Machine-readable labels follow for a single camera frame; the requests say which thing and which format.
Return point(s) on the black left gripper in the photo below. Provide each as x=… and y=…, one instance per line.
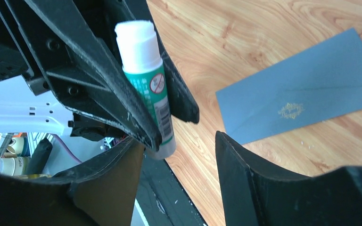
x=66, y=46

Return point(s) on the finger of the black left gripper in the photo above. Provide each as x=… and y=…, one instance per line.
x=182, y=103

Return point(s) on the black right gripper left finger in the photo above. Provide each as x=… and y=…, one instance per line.
x=98, y=192

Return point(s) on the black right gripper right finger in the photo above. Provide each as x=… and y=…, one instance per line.
x=257, y=192

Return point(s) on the green white glue stick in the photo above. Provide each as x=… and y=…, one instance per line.
x=144, y=68

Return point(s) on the grey-blue paper envelope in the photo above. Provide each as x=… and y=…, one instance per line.
x=317, y=84

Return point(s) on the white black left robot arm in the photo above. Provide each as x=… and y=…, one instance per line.
x=23, y=111

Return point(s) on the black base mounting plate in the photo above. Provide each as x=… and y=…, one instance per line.
x=162, y=198

